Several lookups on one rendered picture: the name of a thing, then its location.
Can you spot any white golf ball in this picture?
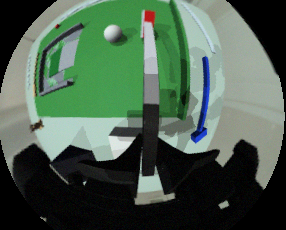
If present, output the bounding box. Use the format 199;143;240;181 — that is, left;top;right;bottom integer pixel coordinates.
103;24;123;43

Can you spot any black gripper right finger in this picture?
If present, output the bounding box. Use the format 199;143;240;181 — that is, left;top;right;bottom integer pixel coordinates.
155;137;220;195

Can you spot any green flat mat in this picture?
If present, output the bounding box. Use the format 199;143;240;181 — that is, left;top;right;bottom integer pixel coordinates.
35;0;182;117

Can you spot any long grey bar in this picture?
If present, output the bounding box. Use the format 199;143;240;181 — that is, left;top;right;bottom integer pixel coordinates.
141;11;159;177

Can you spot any white box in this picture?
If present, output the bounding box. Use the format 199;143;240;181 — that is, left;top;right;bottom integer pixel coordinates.
108;126;143;160

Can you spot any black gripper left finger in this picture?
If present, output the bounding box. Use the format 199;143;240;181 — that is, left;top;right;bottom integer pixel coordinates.
76;134;143;198

